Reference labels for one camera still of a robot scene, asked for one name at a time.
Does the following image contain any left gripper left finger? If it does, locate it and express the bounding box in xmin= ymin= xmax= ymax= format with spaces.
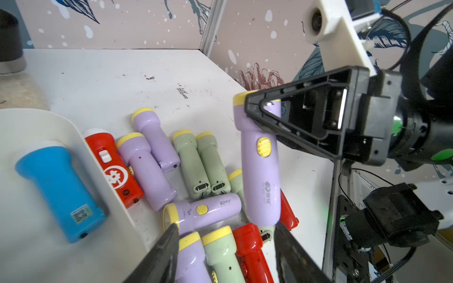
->
xmin=124 ymin=224 xmax=179 ymax=283

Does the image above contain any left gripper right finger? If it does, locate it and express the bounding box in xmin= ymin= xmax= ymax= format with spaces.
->
xmin=274 ymin=222 xmax=331 ymax=283

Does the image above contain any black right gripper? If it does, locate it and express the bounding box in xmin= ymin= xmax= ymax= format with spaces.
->
xmin=244 ymin=67 xmax=402 ymax=166

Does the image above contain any blue flashlight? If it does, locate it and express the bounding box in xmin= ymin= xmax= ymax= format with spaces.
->
xmin=15 ymin=141 xmax=106 ymax=244

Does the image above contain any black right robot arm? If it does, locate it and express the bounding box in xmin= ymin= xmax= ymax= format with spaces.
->
xmin=234 ymin=1 xmax=453 ymax=171

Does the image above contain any white rectangular storage tray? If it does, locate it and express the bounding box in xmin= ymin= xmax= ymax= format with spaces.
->
xmin=1 ymin=108 xmax=146 ymax=283

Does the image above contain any purple flashlight lying across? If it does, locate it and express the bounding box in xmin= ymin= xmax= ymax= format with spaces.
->
xmin=163 ymin=193 xmax=242 ymax=236

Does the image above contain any green flashlight lower left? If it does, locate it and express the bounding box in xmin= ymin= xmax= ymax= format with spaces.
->
xmin=201 ymin=226 xmax=245 ymax=283

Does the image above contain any red flashlight with white logo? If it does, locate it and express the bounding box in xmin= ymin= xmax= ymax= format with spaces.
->
xmin=83 ymin=129 xmax=144 ymax=209

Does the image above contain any green flashlight lower right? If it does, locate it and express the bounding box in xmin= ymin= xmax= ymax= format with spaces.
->
xmin=228 ymin=169 xmax=275 ymax=244

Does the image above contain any green flashlight right of pair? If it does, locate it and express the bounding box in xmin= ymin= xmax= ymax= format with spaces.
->
xmin=195 ymin=132 xmax=231 ymax=195

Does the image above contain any green flashlight of pair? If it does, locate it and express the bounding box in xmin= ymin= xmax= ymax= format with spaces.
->
xmin=195 ymin=132 xmax=231 ymax=195
xmin=172 ymin=130 xmax=211 ymax=200

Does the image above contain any purple flashlight beside red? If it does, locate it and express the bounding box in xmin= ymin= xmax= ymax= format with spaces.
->
xmin=116 ymin=132 xmax=177 ymax=211

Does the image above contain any green flashlight left of pair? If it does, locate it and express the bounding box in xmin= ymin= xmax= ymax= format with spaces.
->
xmin=172 ymin=130 xmax=211 ymax=200

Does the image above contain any tall purple flashlight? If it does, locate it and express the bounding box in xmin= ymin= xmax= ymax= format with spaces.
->
xmin=130 ymin=107 xmax=180 ymax=173

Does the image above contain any black cap spice grinder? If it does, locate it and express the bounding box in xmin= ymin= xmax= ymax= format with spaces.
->
xmin=0 ymin=8 xmax=48 ymax=111

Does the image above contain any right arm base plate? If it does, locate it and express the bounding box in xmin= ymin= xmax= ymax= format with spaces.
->
xmin=323 ymin=179 xmax=453 ymax=283

